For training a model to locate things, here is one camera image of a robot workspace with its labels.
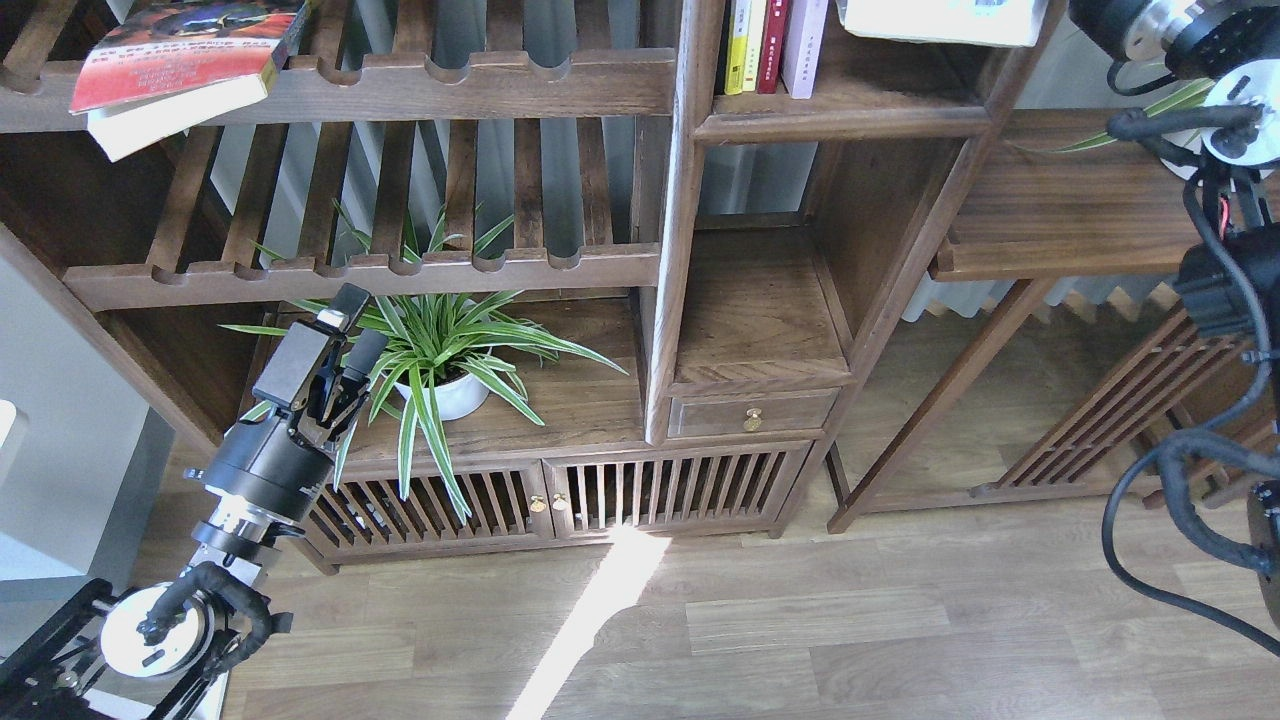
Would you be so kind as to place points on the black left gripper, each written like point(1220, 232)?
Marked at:
point(267, 471)

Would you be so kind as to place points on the red cover thick book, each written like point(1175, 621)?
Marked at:
point(172, 66)

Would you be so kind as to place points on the pale pink thin book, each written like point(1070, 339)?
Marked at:
point(802, 43)

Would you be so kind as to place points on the white book red logo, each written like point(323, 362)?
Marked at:
point(986, 23)

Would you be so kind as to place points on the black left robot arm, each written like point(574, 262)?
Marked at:
point(192, 630)

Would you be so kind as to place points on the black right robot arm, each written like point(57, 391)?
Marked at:
point(1228, 282)

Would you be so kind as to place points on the green spider plant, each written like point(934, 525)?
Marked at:
point(446, 334)

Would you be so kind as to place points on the small white plant pot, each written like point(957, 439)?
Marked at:
point(455, 398)

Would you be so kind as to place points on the left slatted cabinet door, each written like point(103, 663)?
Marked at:
point(365, 520)

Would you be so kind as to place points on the slatted cabinet door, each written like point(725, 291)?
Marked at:
point(682, 492)
point(365, 520)

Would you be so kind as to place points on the dark wooden bookshelf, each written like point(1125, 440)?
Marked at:
point(578, 152)

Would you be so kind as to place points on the grey cabinet at left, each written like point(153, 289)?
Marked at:
point(83, 480)

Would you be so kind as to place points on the small wooden drawer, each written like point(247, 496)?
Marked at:
point(728, 415)

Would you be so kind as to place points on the right slatted cabinet door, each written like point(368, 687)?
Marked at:
point(682, 492)

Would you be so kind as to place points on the yellow upright book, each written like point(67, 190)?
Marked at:
point(744, 46)

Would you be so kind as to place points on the dark red upright book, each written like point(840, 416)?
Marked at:
point(768, 76)

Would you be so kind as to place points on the green plant top right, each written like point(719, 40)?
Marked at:
point(1182, 111)

